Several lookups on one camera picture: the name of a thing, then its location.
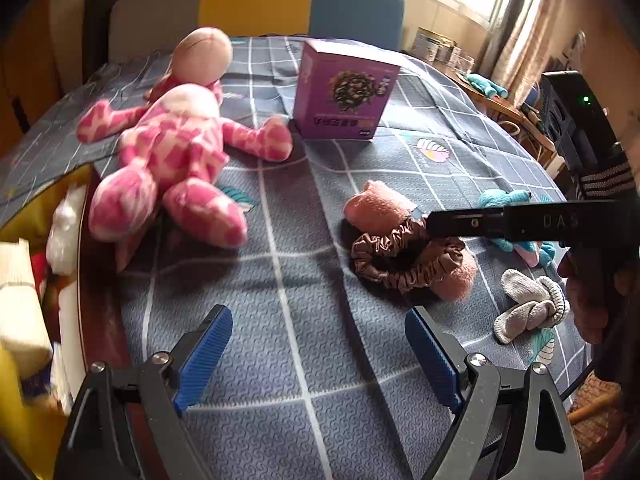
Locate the wicker basket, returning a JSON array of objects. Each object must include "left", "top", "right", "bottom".
[{"left": 566, "top": 374, "right": 628, "bottom": 467}]

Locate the small pink plush toy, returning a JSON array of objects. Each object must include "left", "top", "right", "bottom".
[{"left": 344, "top": 180, "right": 478, "bottom": 302}]

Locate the teal plush toy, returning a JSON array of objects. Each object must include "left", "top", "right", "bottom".
[{"left": 464, "top": 72, "right": 509, "bottom": 100}]

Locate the large pink spotted plush toy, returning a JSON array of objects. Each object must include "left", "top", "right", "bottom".
[{"left": 76, "top": 26, "right": 294, "bottom": 273}]

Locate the purple cardboard box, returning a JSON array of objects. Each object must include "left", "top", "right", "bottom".
[{"left": 292, "top": 38, "right": 402, "bottom": 142}]

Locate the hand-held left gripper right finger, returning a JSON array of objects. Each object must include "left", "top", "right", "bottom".
[{"left": 404, "top": 306, "right": 586, "bottom": 480}]

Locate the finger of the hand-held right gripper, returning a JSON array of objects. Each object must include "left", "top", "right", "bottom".
[{"left": 425, "top": 206, "right": 507, "bottom": 238}]

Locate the person's right hand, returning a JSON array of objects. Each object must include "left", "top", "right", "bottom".
[{"left": 557, "top": 249, "right": 632, "bottom": 346}]

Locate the row of metal tins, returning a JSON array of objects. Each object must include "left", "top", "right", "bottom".
[{"left": 411, "top": 27, "right": 477, "bottom": 74}]

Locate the brown satin scrunchie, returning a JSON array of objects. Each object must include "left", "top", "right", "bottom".
[{"left": 350, "top": 217, "right": 467, "bottom": 295}]

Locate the beige curtain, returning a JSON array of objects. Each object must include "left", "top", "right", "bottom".
[{"left": 479, "top": 0, "right": 568, "bottom": 107}]

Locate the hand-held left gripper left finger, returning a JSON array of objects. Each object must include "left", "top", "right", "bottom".
[{"left": 52, "top": 304, "right": 234, "bottom": 480}]

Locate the yellow and blue headboard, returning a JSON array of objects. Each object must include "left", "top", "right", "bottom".
[{"left": 199, "top": 0, "right": 405, "bottom": 52}]

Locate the yellow storage box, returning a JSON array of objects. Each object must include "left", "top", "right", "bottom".
[{"left": 0, "top": 162, "right": 132, "bottom": 480}]

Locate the black cable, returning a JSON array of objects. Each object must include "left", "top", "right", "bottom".
[{"left": 560, "top": 357, "right": 598, "bottom": 403}]

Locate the blue plush toy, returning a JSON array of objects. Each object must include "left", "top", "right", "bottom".
[{"left": 477, "top": 188, "right": 557, "bottom": 267}]

